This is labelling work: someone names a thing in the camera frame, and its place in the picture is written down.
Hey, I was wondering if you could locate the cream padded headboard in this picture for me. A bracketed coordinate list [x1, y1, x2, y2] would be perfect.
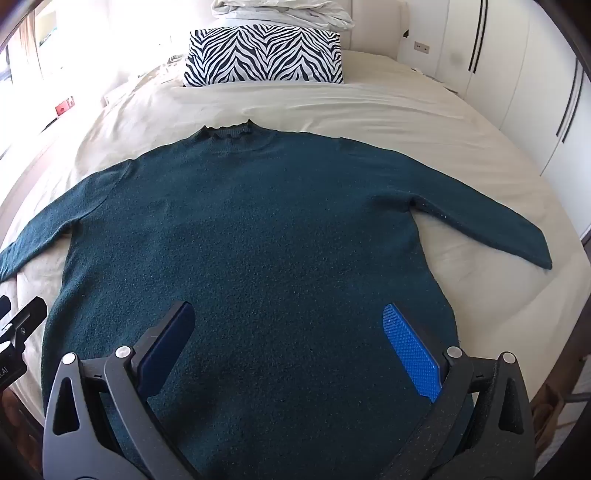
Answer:
[348, 0, 411, 61]

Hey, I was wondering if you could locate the beige curtain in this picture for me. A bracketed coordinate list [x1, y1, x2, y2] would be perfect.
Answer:
[13, 9, 51, 81]

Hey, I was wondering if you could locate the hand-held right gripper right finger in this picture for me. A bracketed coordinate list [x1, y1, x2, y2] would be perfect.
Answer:
[382, 303, 548, 480]

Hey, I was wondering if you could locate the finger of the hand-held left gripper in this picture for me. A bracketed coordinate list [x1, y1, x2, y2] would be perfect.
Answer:
[0, 295, 49, 346]

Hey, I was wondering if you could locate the brown paper bag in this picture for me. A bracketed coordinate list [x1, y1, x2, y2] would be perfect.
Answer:
[531, 383, 574, 445]

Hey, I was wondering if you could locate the bed with cream sheet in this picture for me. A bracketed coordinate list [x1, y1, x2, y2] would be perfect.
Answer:
[0, 46, 591, 462]

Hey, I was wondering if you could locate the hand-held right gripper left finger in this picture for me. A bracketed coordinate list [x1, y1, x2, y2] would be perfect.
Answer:
[42, 301, 195, 480]

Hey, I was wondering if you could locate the teal knit sweater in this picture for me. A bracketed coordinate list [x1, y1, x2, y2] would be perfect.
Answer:
[0, 119, 553, 480]

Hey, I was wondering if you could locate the white crumpled duvet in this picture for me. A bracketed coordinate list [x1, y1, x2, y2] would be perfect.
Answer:
[211, 0, 355, 32]

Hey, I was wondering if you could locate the zebra print pillow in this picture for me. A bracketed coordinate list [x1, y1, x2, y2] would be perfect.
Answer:
[182, 25, 345, 87]

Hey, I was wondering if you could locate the white wardrobe with black handles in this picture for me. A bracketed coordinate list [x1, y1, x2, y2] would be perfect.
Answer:
[397, 0, 591, 241]

